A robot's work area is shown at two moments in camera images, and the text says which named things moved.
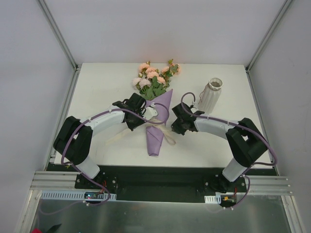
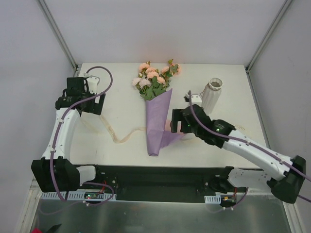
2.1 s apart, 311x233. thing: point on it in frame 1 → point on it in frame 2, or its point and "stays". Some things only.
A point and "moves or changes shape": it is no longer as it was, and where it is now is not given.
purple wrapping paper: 154,135 moves or changes shape
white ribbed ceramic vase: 210,95 stays
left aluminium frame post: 54,26 stays
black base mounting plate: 135,184 stays
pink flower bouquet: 152,81 stays
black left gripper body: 140,112 → 96,104
